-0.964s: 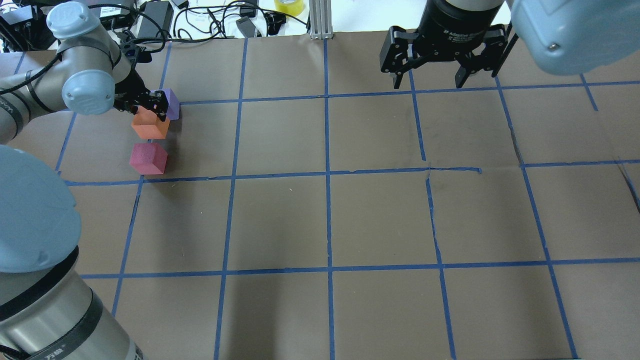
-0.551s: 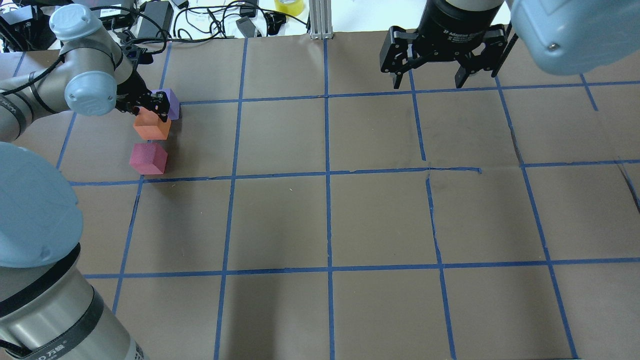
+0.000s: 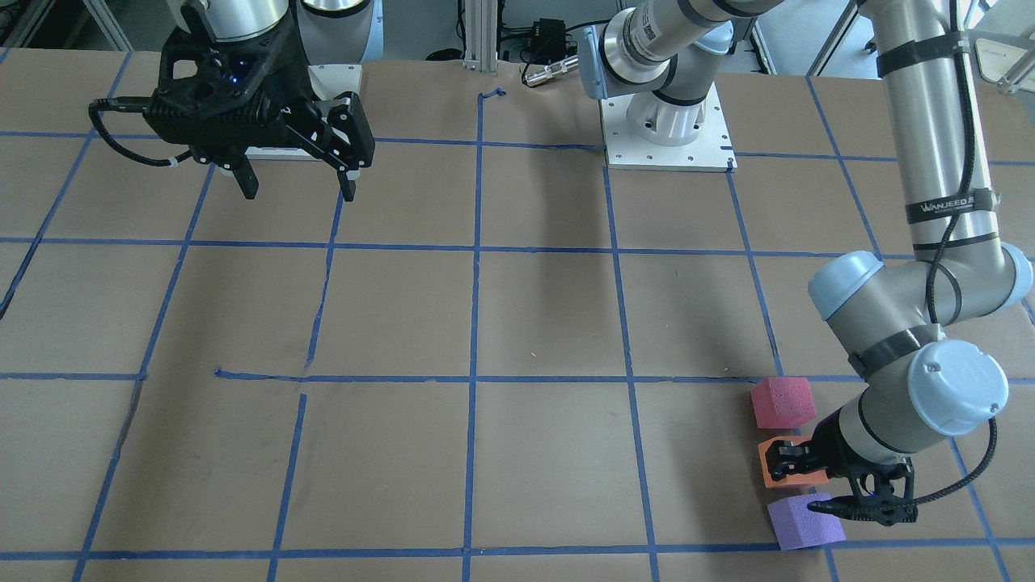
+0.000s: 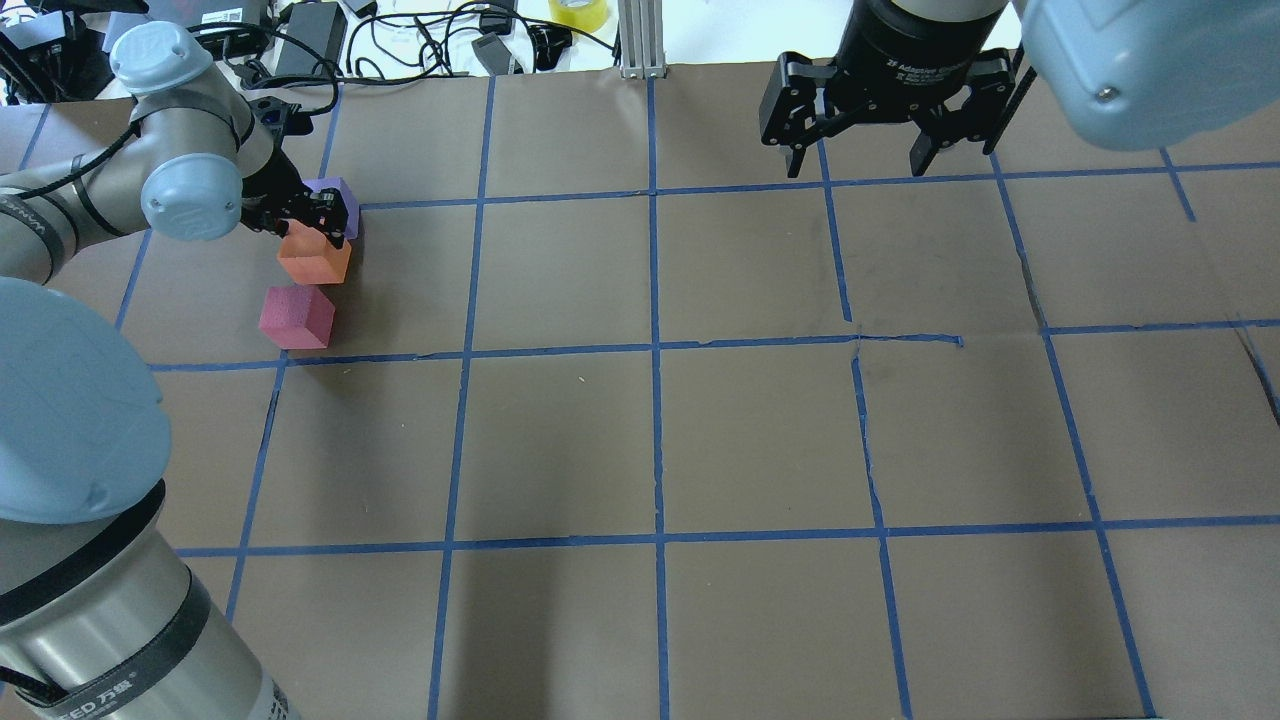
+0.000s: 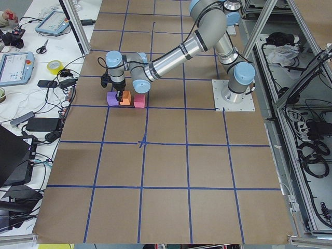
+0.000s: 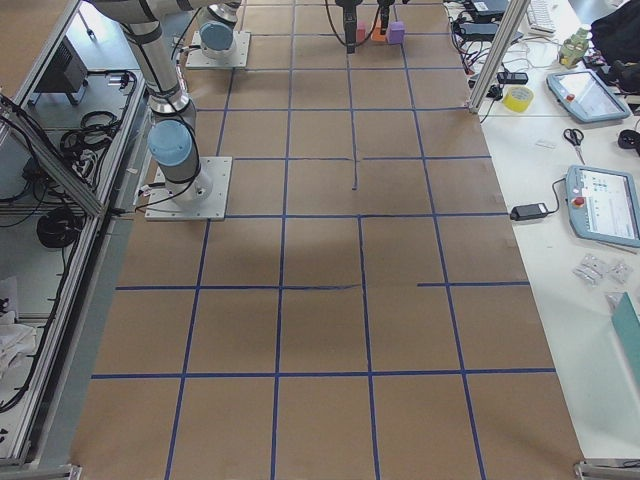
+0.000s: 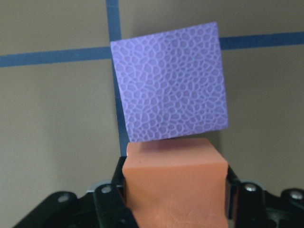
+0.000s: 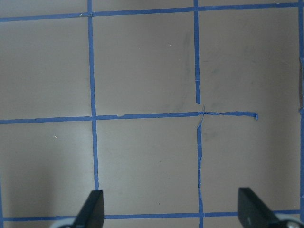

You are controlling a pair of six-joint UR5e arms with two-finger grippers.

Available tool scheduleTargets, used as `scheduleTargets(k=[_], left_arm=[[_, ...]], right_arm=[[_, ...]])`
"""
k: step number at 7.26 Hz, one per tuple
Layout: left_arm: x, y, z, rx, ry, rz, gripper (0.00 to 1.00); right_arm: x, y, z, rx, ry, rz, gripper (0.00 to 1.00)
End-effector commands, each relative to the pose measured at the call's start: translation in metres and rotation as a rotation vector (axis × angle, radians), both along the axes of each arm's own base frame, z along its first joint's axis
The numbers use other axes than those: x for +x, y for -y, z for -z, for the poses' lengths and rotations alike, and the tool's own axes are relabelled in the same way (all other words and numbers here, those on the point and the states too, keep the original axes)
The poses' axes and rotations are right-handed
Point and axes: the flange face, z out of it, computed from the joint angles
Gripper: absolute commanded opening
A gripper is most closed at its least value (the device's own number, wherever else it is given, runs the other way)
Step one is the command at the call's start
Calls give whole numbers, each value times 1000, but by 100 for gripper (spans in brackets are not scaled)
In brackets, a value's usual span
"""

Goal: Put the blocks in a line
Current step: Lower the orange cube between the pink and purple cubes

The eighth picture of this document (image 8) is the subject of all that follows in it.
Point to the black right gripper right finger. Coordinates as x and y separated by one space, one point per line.
254 213

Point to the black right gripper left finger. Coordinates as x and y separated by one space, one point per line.
91 214

